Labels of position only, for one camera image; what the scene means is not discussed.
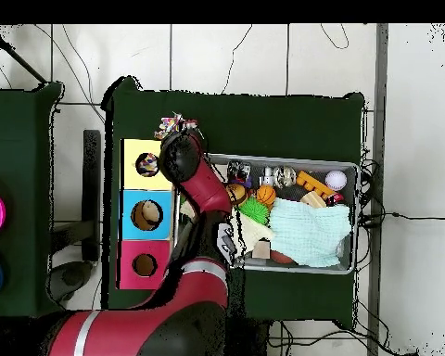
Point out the cream waffle cloth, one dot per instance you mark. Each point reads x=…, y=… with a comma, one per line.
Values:
x=259, y=231

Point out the black tripod leg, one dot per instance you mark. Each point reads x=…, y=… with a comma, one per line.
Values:
x=22, y=63

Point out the hamburger toy ball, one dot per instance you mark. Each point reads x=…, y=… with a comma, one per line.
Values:
x=240, y=193

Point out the mint green waffle cloth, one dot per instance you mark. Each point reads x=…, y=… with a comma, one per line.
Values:
x=307, y=233

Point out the green spiky rubber ball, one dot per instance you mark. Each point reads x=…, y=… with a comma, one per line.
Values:
x=255, y=211

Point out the wooden box with three holes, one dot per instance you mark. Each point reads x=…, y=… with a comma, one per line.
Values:
x=159, y=230

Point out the grey metal bar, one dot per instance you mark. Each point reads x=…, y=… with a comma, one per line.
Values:
x=380, y=111

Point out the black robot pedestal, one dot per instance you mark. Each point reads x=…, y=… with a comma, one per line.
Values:
x=254, y=339

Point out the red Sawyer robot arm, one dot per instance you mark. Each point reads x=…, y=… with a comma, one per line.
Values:
x=207, y=189

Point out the shallow mesh bin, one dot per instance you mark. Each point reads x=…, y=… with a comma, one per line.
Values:
x=341, y=165

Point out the colourful polka dot cloth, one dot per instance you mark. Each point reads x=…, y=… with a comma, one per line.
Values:
x=170, y=124
x=146, y=165

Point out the dark green tablecloth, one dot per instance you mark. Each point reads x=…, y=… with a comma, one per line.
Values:
x=22, y=148
x=282, y=122

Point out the orange toy basketball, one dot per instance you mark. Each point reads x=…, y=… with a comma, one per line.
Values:
x=266, y=194

